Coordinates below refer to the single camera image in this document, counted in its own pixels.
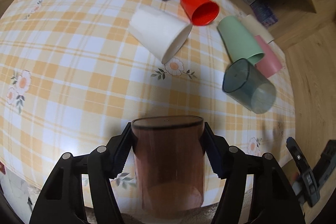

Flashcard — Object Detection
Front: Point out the white plastic cup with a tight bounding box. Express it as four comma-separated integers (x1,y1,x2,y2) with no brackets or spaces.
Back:
129,5,193,64

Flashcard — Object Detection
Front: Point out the beige plastic cup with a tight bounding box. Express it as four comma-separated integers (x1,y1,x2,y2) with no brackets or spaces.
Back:
241,14,274,44

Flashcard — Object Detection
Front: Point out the pink plastic cup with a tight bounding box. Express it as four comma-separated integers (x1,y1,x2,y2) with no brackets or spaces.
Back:
255,35,283,78

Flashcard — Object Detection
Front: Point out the yellow plaid floral tablecloth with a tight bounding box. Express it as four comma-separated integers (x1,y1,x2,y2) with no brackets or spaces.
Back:
1,0,295,188

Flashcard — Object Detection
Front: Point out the red plastic cup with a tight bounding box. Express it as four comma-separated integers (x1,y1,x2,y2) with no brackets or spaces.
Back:
180,0,220,26

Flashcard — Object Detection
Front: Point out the purple small box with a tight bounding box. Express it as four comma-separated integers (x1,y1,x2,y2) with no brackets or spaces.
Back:
250,0,278,28

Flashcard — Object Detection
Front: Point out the green plastic cup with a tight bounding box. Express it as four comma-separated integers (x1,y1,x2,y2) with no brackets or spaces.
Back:
217,15,265,65

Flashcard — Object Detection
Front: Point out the translucent brown plastic cup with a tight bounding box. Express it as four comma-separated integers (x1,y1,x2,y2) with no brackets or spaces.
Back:
131,115,205,219

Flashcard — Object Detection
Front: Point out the translucent teal plastic cup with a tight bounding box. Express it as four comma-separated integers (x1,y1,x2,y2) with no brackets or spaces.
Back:
222,59,276,114

